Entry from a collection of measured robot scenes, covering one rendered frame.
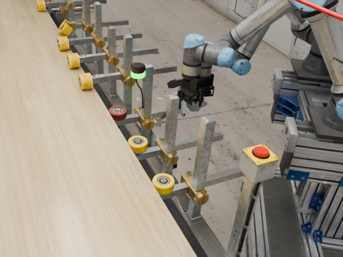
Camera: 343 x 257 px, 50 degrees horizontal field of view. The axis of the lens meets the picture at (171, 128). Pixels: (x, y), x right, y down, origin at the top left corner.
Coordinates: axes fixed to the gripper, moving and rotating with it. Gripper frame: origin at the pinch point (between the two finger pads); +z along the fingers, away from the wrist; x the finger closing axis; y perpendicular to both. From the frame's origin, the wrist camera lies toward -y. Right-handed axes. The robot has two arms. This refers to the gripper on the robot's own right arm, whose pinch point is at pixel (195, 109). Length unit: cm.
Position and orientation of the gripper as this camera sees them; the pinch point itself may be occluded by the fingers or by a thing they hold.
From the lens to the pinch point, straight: 190.1
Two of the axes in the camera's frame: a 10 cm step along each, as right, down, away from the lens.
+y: 9.0, -2.1, 3.8
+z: -0.6, 8.2, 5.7
